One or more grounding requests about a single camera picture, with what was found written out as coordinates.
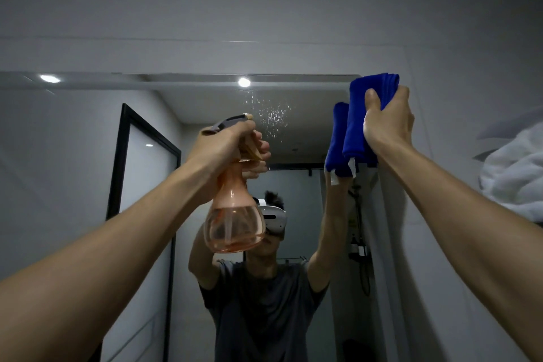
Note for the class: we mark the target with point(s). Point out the person's left hand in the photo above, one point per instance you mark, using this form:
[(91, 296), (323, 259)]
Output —
[(212, 154)]

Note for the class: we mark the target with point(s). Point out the person's right hand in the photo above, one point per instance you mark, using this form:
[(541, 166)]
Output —
[(390, 128)]

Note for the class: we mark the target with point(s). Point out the blue cloth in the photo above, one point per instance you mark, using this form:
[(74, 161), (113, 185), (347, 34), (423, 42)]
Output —
[(356, 120)]

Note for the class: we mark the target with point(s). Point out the orange spray bottle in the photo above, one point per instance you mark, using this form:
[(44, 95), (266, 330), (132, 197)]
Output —
[(233, 226)]

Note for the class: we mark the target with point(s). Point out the rectangular wall mirror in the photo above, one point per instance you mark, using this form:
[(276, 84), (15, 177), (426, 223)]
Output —
[(63, 162)]

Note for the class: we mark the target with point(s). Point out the person's left forearm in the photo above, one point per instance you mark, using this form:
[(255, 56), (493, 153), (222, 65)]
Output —
[(93, 260)]

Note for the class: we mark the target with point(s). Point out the person's right forearm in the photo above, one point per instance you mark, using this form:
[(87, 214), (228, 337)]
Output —
[(466, 226)]

